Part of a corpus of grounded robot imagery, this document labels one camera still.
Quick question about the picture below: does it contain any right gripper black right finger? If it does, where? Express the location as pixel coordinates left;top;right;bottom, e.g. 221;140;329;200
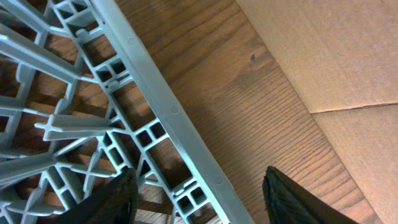
262;166;356;224

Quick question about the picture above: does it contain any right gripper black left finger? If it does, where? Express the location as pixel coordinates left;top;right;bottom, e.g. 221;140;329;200
51;168;139;224

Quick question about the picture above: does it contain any grey plastic dishwasher rack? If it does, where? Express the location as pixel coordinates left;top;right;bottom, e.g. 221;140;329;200
1;1;252;223

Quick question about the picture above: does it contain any brown cardboard sheet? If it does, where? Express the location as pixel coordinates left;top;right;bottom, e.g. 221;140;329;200
239;0;397;223

